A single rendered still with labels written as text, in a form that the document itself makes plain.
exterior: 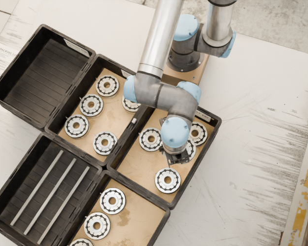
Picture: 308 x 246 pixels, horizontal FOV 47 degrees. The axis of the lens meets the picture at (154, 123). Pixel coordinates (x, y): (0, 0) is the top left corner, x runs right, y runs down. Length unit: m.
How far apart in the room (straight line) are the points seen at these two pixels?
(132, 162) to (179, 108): 0.54
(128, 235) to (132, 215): 0.07
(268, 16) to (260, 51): 1.00
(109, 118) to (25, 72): 0.45
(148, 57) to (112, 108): 0.55
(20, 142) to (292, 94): 1.28
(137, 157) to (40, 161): 0.41
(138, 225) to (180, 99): 0.62
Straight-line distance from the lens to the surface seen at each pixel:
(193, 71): 1.60
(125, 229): 1.43
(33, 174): 1.55
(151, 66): 1.02
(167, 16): 1.05
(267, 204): 1.60
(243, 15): 2.76
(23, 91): 1.68
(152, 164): 1.45
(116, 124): 1.50
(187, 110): 0.98
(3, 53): 1.97
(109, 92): 1.53
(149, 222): 1.42
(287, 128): 1.69
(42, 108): 1.62
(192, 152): 1.29
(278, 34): 2.73
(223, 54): 1.45
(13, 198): 1.57
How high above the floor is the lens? 2.25
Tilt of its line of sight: 72 degrees down
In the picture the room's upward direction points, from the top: 11 degrees counter-clockwise
